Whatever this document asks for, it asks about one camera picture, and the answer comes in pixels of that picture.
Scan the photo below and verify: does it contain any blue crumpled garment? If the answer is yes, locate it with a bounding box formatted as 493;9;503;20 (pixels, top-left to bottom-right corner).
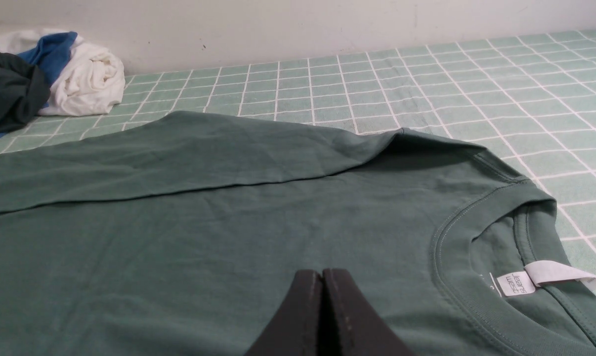
0;32;78;138

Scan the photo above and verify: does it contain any white crumpled garment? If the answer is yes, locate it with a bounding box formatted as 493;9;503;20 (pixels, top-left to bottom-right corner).
0;29;126;116

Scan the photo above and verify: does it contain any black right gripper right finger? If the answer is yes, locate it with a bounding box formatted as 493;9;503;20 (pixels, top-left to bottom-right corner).
321;268;414;356

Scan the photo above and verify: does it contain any green long-sleeve top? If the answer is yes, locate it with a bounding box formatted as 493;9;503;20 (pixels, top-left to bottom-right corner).
0;111;596;356

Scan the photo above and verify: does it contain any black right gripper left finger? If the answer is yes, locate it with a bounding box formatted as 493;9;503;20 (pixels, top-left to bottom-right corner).
246;270;323;356

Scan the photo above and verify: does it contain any green checkered table cloth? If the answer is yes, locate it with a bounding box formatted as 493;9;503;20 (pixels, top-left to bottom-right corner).
0;30;596;293

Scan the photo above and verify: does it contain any dark teal crumpled garment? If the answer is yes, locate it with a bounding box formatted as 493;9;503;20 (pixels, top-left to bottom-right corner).
0;52;51;136

